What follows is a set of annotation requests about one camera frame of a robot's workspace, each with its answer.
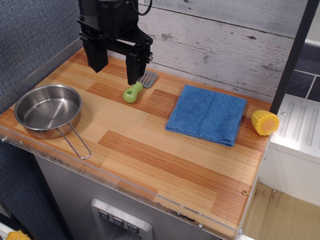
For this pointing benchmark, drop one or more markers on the clear acrylic table edge guard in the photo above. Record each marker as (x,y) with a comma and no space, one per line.
(194,194)

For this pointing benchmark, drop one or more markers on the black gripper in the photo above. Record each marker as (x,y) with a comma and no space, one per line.
(113,25)

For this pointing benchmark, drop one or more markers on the white toy sink drainboard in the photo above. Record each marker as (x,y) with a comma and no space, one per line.
(291,161)

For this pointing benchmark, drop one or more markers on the green handled grey spatula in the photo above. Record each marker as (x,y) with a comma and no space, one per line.
(146,81)

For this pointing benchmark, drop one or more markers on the stainless steel pan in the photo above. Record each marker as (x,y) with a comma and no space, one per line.
(51,111)

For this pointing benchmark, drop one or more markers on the yellow toy corn cob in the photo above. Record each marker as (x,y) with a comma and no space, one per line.
(264,122)

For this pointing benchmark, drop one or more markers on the grey toy fridge dispenser panel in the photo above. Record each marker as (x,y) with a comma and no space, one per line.
(116,224)

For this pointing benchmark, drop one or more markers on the black right frame post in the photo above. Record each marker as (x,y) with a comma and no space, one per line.
(299,41)

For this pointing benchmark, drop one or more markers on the blue folded cloth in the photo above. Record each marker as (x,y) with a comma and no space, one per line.
(207,115)

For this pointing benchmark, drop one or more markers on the yellow toy at bottom left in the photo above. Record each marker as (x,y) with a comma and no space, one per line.
(17,235)

